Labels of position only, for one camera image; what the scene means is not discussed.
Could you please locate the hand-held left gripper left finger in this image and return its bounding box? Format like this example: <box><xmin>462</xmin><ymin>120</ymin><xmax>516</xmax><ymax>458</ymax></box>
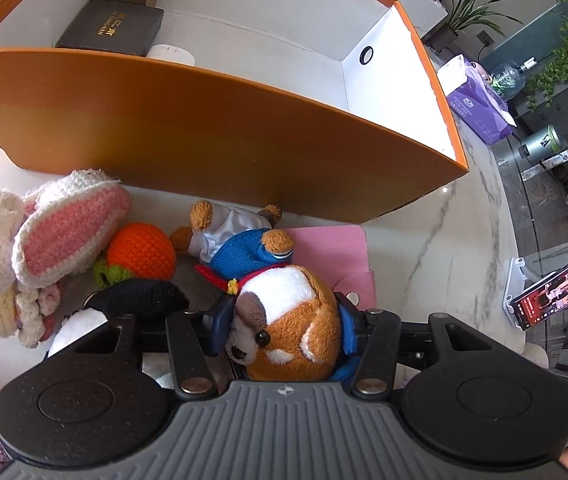
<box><xmin>75</xmin><ymin>294</ymin><xmax>239</xmax><ymax>398</ymax></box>

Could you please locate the black book gold lettering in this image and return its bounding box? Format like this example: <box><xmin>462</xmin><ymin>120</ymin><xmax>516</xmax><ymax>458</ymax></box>
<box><xmin>55</xmin><ymin>0</ymin><xmax>167</xmax><ymax>58</ymax></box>

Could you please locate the clear water jug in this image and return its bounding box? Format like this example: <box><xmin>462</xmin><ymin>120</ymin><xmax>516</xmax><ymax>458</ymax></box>
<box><xmin>489</xmin><ymin>57</ymin><xmax>538</xmax><ymax>102</ymax></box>

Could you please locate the potted plant in black pot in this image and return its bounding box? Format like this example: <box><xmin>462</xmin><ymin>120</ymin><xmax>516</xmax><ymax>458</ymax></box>
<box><xmin>436</xmin><ymin>0</ymin><xmax>526</xmax><ymax>57</ymax></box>

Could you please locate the orange cardboard box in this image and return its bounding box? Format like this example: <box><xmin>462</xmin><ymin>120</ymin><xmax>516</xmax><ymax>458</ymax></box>
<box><xmin>0</xmin><ymin>0</ymin><xmax>470</xmax><ymax>225</ymax></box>

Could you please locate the white and pink crochet bunny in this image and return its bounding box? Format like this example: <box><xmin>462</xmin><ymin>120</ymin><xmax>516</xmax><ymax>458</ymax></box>
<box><xmin>0</xmin><ymin>168</ymin><xmax>135</xmax><ymax>351</ymax></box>

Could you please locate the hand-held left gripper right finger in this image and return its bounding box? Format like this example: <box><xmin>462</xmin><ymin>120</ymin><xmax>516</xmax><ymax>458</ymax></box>
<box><xmin>330</xmin><ymin>292</ymin><xmax>471</xmax><ymax>397</ymax></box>

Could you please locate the purple tissue pack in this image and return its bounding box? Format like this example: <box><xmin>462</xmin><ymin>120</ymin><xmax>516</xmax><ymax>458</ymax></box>
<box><xmin>436</xmin><ymin>53</ymin><xmax>519</xmax><ymax>146</ymax></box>

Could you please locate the orange crochet fruit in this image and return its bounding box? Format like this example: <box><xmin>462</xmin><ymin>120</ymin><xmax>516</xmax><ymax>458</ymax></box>
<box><xmin>92</xmin><ymin>222</ymin><xmax>178</xmax><ymax>292</ymax></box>

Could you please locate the smartphone with lit screen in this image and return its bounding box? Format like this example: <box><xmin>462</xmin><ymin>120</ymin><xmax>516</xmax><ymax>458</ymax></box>
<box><xmin>509</xmin><ymin>249</ymin><xmax>568</xmax><ymax>332</ymax></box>

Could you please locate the white phone stand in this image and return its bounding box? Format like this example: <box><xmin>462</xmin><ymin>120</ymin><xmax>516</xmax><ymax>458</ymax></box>
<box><xmin>502</xmin><ymin>255</ymin><xmax>541</xmax><ymax>312</ymax></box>

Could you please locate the pink wallet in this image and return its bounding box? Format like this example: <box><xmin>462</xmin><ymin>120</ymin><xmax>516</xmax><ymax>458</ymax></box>
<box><xmin>278</xmin><ymin>224</ymin><xmax>379</xmax><ymax>312</ymax></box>

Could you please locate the trailing green ivy plant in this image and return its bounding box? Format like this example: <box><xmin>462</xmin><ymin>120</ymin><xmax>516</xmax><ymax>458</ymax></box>
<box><xmin>523</xmin><ymin>14</ymin><xmax>568</xmax><ymax>112</ymax></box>

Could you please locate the black and white penguin plush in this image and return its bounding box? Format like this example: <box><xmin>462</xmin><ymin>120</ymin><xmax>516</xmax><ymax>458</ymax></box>
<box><xmin>45</xmin><ymin>277</ymin><xmax>191</xmax><ymax>362</ymax></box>

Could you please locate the grey metal cabinet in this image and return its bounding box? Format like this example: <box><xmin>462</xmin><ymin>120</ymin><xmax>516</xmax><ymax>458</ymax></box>
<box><xmin>513</xmin><ymin>74</ymin><xmax>568</xmax><ymax>137</ymax></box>

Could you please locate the brown dog plush blue outfit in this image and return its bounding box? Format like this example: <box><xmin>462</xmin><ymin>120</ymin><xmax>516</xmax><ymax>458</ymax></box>
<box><xmin>169</xmin><ymin>200</ymin><xmax>346</xmax><ymax>384</ymax></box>

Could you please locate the grey and green trash can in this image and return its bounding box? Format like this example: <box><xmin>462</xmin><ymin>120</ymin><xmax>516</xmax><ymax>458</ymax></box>
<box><xmin>516</xmin><ymin>124</ymin><xmax>563</xmax><ymax>167</ymax></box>

